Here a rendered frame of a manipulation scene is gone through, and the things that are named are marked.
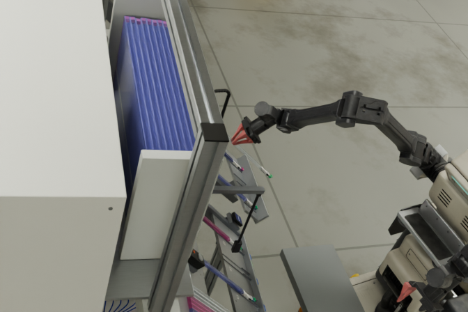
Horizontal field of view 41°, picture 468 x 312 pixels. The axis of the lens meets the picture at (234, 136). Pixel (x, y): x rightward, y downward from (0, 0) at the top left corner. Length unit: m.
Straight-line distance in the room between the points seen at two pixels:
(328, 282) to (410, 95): 2.68
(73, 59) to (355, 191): 2.80
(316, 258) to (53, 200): 1.71
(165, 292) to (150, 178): 0.23
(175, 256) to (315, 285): 1.43
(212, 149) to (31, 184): 0.31
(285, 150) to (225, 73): 0.79
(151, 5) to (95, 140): 0.58
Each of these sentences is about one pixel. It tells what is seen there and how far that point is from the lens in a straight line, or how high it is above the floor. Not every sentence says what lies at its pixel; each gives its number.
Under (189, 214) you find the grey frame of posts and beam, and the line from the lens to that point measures 1.10.
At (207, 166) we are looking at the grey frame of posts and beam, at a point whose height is 1.83.
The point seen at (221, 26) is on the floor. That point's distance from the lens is 4.94.
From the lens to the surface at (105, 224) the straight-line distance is 1.15.
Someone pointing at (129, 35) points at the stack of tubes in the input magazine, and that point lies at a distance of 1.58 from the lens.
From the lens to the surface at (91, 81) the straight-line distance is 1.32.
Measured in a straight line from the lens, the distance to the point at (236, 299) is 2.11.
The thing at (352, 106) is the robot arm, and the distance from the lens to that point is 1.96.
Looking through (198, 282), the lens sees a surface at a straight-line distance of 1.90.
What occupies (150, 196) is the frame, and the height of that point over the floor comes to 1.60.
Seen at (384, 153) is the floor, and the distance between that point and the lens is 4.33.
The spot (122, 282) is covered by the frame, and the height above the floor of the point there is 1.39.
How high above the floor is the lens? 2.54
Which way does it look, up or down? 40 degrees down
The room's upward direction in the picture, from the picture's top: 19 degrees clockwise
